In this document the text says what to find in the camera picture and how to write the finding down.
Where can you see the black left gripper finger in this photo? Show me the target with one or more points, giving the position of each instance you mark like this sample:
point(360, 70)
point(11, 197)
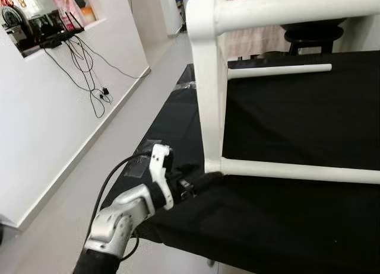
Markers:
point(206, 180)

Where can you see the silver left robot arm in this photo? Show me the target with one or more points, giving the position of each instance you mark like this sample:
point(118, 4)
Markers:
point(119, 217)

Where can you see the clear tape patch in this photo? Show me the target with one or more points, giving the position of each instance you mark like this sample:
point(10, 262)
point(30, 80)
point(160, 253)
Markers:
point(185, 84)
point(139, 164)

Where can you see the black table cloth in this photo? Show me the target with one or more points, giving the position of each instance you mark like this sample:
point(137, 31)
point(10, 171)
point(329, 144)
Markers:
point(297, 226)

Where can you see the black plug adapter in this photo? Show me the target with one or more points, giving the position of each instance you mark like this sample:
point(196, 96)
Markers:
point(105, 91)

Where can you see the beige table cover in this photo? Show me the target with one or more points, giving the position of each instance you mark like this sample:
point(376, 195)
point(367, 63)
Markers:
point(255, 42)

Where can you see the black metal bowl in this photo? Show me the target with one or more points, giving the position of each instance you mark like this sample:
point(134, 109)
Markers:
point(314, 21)

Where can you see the black power strip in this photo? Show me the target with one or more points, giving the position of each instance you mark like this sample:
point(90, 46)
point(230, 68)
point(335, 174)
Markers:
point(59, 37)

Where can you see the small orange box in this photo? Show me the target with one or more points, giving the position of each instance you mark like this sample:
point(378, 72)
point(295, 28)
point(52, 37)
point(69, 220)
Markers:
point(88, 14)

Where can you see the pink paper bag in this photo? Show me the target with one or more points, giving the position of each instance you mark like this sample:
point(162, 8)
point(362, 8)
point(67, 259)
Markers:
point(66, 13)

